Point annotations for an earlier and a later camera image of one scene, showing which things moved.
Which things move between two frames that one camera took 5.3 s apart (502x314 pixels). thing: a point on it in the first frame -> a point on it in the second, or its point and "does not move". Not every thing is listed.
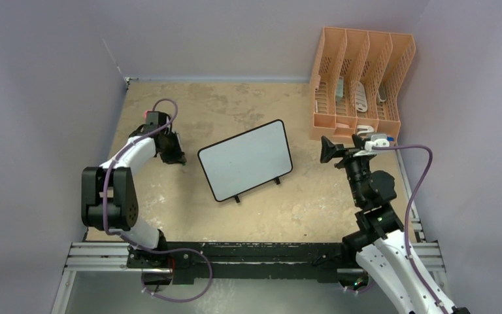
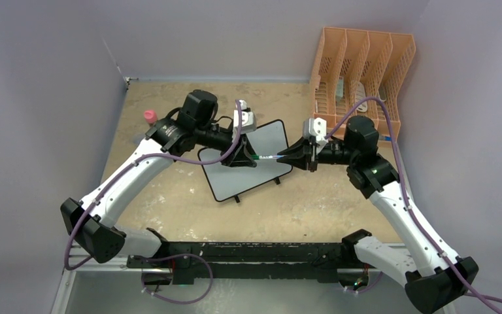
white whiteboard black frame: x=240 y=163 does not move
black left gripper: x=177 y=156 -> x=241 y=157
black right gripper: x=329 y=150 -> x=300 y=154
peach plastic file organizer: x=359 y=80 does not move
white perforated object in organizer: x=360 y=97 does not move
